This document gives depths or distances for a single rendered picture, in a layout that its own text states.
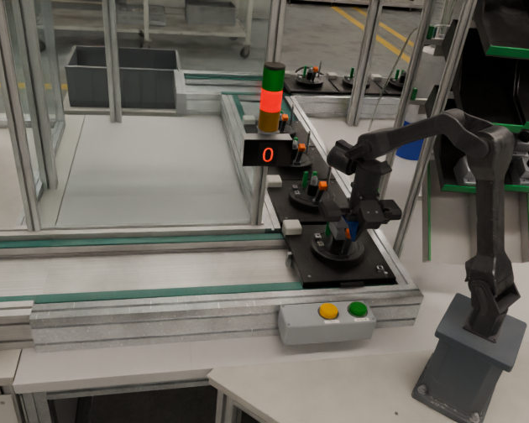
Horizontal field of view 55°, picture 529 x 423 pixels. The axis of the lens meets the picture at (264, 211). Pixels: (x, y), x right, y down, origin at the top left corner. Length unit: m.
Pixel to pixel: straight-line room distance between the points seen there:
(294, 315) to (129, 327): 0.36
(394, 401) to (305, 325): 0.25
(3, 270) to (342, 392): 0.84
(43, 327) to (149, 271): 0.29
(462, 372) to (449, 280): 0.48
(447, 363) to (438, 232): 0.40
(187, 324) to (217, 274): 0.19
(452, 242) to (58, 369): 0.98
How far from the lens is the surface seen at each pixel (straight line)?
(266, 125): 1.22
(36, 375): 1.20
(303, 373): 1.18
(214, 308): 1.15
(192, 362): 1.17
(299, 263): 1.28
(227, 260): 1.35
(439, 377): 1.15
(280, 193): 1.56
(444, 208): 1.41
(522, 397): 1.33
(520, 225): 1.51
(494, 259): 1.02
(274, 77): 1.18
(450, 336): 1.07
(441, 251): 1.38
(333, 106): 2.47
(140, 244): 1.36
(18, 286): 1.33
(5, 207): 1.73
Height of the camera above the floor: 1.75
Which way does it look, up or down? 32 degrees down
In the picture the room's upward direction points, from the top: 7 degrees clockwise
